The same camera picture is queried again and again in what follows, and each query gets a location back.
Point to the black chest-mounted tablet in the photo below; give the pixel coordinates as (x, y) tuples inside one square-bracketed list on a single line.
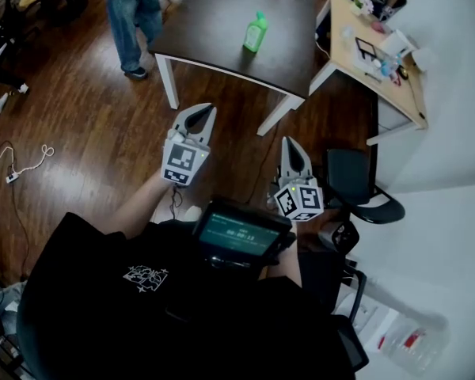
[(241, 236)]

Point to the light wooden table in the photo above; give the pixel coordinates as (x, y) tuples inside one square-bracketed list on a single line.
[(344, 46)]

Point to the black metal chair frame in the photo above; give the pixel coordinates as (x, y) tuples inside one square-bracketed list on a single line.
[(358, 291)]

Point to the green plastic bottle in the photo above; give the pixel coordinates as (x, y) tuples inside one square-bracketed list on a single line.
[(255, 34)]

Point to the clear glass cup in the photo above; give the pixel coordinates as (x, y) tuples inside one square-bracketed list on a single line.
[(348, 34)]

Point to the blue label water bottle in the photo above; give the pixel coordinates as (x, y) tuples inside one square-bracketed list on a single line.
[(395, 61), (386, 69)]

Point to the dark brown table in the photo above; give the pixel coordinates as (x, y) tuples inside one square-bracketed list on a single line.
[(221, 14)]

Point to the white power strip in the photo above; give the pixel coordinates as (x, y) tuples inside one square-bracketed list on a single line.
[(12, 178)]

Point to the person's white shoe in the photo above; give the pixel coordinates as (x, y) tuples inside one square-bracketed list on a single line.
[(192, 214)]

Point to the person's left forearm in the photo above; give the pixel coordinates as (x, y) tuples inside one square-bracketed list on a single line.
[(142, 208)]

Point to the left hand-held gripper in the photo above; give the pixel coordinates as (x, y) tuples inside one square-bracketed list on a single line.
[(182, 160)]

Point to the black picture frame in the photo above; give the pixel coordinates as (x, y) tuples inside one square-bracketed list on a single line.
[(365, 48)]

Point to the clear plastic box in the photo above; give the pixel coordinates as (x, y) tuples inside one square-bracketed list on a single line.
[(415, 346)]

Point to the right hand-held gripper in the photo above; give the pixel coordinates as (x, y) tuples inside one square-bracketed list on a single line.
[(301, 202)]

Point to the person's right forearm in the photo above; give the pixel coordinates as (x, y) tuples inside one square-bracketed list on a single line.
[(292, 263)]

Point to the black office chair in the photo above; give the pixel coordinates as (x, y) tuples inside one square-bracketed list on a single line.
[(352, 180)]

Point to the person's black shirt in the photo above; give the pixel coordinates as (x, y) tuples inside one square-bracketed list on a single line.
[(162, 331)]

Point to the white flowers in pot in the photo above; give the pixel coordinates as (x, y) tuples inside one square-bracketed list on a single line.
[(362, 2)]

